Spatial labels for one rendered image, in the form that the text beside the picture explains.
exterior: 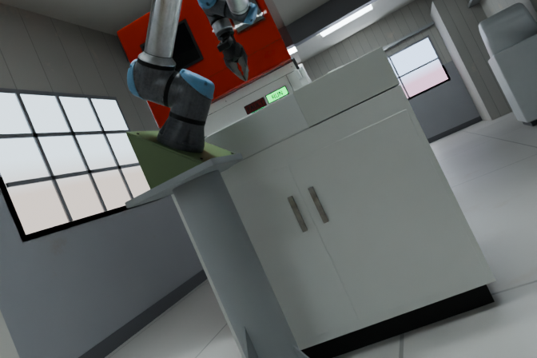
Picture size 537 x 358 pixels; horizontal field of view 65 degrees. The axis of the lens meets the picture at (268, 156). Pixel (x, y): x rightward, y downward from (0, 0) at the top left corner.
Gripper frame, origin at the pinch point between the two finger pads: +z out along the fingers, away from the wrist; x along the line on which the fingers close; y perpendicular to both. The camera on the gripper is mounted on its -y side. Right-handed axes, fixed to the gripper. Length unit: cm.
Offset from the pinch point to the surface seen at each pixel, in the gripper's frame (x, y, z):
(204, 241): 24, -40, 49
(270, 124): -2.4, -3.9, 21.3
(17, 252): 227, 98, 9
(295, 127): -10.3, -3.9, 26.5
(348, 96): -32.4, -3.9, 24.8
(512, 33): -246, 424, -4
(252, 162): 10.2, -3.9, 31.3
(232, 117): 27, 59, 0
